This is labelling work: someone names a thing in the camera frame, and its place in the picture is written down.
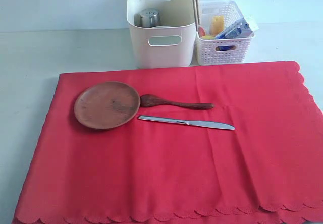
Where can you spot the dark wooden spoon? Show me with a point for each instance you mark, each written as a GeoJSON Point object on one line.
{"type": "Point", "coordinates": [149, 100]}

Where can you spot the steel table knife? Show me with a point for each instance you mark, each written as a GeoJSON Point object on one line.
{"type": "Point", "coordinates": [206, 124]}

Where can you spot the brown wooden plate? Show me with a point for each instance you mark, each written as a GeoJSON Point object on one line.
{"type": "Point", "coordinates": [107, 105]}

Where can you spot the yellow lemon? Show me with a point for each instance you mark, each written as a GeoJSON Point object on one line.
{"type": "Point", "coordinates": [207, 37]}

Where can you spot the red sausage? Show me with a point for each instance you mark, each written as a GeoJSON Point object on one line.
{"type": "Point", "coordinates": [201, 31]}

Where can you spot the stainless steel cup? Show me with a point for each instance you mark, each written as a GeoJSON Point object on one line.
{"type": "Point", "coordinates": [147, 18]}

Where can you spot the yellow cheese wedge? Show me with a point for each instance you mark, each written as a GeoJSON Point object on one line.
{"type": "Point", "coordinates": [217, 25]}

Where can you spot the blue white milk carton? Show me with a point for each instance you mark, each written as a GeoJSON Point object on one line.
{"type": "Point", "coordinates": [242, 28]}

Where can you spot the wooden chopstick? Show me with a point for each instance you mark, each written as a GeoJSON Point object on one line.
{"type": "Point", "coordinates": [198, 12]}
{"type": "Point", "coordinates": [195, 14]}

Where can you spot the red scalloped table cloth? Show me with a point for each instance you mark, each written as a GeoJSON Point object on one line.
{"type": "Point", "coordinates": [267, 170]}

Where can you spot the white ceramic bowl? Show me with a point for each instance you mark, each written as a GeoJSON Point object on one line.
{"type": "Point", "coordinates": [161, 27]}

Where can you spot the cream plastic bin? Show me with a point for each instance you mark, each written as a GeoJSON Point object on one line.
{"type": "Point", "coordinates": [157, 48]}

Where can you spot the white perforated plastic basket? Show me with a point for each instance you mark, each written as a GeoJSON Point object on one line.
{"type": "Point", "coordinates": [206, 49]}

